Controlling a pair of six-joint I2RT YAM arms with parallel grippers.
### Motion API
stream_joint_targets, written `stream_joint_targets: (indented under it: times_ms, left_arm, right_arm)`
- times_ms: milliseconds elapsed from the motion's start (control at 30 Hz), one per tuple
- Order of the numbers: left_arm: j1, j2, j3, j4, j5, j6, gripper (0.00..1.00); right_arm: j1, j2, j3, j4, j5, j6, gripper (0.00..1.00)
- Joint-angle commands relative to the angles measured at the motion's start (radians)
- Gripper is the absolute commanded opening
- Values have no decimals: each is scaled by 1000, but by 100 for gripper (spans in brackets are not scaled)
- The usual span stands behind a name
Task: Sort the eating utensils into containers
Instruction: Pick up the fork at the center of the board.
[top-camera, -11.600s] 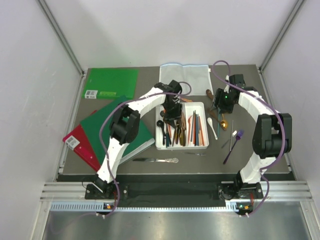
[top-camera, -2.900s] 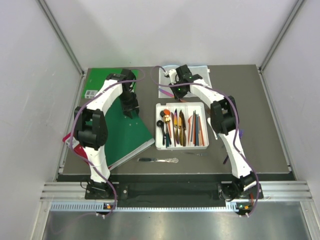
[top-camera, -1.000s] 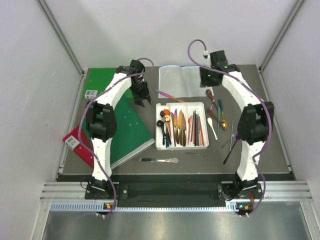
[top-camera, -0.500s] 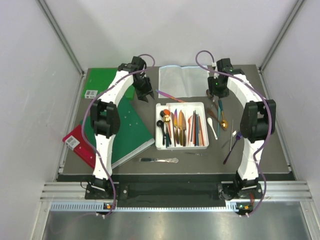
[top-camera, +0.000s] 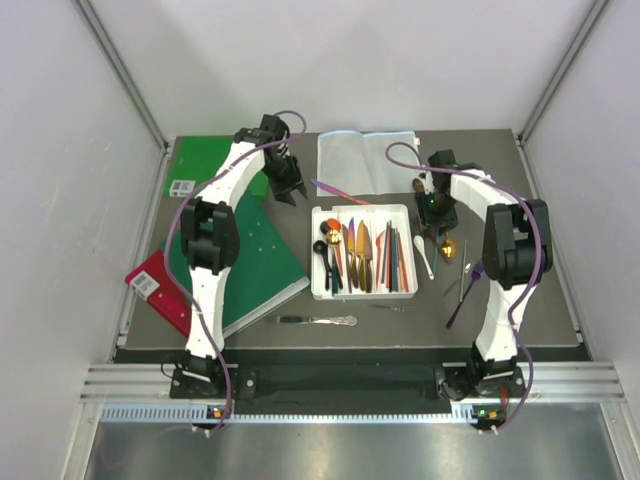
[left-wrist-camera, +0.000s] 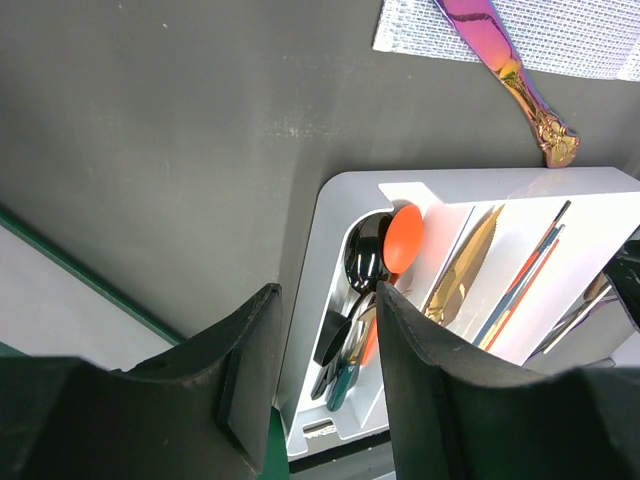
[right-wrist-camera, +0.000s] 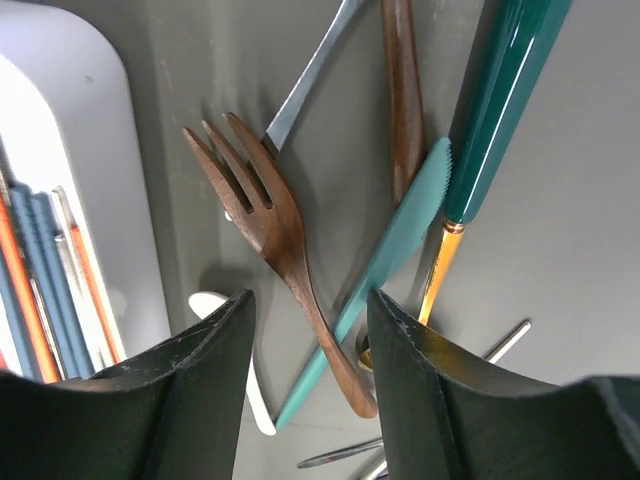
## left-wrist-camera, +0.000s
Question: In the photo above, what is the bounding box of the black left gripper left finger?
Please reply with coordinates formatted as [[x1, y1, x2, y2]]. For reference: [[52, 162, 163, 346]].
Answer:
[[1, 283, 283, 479]]

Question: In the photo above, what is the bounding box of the gold spoon in tray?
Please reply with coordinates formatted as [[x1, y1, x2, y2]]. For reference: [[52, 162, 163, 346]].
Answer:
[[345, 296, 376, 365]]

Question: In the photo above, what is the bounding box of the glossy black spoon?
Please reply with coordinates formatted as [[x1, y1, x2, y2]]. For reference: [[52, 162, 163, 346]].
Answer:
[[344, 212, 392, 319]]

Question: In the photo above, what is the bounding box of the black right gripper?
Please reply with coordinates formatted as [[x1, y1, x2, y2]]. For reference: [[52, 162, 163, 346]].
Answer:
[[604, 239, 640, 331]]

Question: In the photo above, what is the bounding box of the silver chopstick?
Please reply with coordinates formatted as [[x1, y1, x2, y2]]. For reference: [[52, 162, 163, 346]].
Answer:
[[542, 284, 612, 355]]

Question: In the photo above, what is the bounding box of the orange chopstick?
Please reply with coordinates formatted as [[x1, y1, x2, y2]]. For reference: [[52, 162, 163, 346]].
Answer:
[[479, 239, 559, 351]]

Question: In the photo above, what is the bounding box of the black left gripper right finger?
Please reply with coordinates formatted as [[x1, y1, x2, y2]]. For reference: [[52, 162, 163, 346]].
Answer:
[[377, 283, 639, 479]]

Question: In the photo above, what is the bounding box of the white cutlery tray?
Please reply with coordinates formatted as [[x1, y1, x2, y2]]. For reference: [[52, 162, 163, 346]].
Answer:
[[277, 167, 639, 460]]

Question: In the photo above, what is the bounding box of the black measuring spoon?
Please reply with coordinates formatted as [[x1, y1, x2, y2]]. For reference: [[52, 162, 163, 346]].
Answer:
[[311, 310, 351, 400]]

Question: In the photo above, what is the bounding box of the orange spoon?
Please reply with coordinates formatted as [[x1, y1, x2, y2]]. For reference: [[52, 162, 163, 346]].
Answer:
[[359, 203, 426, 366]]

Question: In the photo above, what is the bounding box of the dark green ring binder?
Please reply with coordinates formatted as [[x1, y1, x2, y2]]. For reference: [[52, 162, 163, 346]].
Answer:
[[0, 204, 291, 480]]

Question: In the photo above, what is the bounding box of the clear mesh zip pouch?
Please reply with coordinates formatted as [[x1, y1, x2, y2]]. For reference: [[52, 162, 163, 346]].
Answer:
[[373, 1, 639, 82]]

